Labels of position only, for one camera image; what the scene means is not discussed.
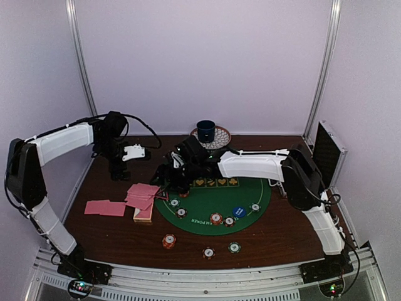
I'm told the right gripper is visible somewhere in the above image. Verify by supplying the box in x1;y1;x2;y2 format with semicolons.
150;159;201;194

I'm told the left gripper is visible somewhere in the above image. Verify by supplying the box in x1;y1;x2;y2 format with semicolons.
95;137;132;182

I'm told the red 5 chip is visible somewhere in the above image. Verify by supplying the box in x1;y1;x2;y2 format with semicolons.
179;191;189;198
210;213;222;225

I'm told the red backed card deck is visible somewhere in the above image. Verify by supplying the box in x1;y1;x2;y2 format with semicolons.
125;183;160;210

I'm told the dealt red card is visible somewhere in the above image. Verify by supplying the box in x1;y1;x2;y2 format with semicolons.
84;200;110;215
100;201;126;217

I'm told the red orange chip stack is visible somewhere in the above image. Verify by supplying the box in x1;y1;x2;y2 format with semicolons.
162;234;176;249

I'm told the black triangular all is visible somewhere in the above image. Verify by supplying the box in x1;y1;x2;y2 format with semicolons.
155;191;170;201

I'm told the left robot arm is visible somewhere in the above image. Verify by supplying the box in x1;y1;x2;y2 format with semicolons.
4;111;150;278

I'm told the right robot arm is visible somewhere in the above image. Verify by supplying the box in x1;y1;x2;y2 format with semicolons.
150;135;350;277

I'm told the patterned saucer plate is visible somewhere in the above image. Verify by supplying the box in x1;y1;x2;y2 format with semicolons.
200;126;231;151

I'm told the blue cup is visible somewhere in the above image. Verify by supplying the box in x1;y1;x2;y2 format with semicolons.
196;120;216;143

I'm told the green round poker mat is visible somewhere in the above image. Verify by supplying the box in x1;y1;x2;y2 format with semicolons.
155;177;272;236

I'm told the blue small blind button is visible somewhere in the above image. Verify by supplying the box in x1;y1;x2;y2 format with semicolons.
232;206;247;218

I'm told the card deck box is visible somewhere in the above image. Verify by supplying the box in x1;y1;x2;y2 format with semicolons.
133;204;154;223

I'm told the aluminium poker case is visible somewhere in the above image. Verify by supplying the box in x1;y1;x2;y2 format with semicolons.
269;120;348;198

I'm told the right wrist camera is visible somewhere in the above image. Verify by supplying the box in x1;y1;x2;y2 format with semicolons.
170;151;185;169

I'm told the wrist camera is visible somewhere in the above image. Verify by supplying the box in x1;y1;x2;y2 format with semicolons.
170;151;185;169
122;144;145;162

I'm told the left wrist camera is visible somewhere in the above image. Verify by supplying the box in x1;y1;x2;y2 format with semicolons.
122;144;145;162

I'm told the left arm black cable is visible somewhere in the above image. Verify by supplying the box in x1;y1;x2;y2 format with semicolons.
71;113;162;151

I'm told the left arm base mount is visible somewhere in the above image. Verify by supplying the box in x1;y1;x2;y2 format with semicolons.
57;261;113;300

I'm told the aluminium front rail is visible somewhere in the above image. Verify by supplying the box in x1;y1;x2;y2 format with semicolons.
23;247;389;300

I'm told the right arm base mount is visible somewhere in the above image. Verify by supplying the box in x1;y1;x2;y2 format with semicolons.
299;260;353;298

